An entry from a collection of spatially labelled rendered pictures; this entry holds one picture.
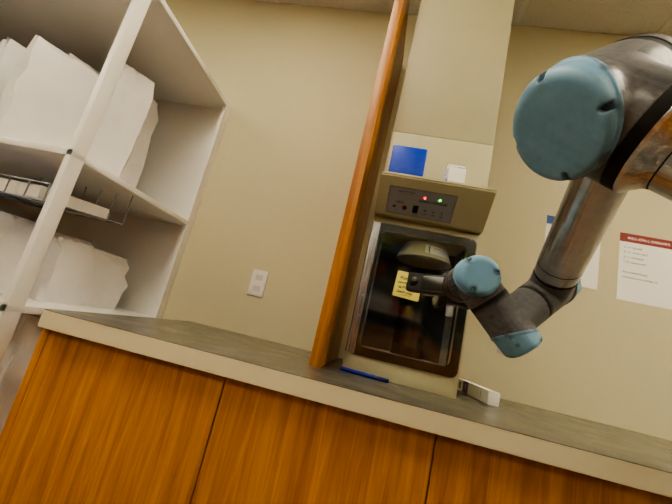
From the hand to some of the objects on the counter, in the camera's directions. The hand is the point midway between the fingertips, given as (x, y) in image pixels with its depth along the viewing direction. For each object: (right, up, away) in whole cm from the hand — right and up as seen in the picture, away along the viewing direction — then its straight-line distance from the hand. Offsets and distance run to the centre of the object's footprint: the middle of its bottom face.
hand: (434, 294), depth 97 cm
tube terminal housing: (-9, -28, +13) cm, 32 cm away
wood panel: (-30, -24, +19) cm, 43 cm away
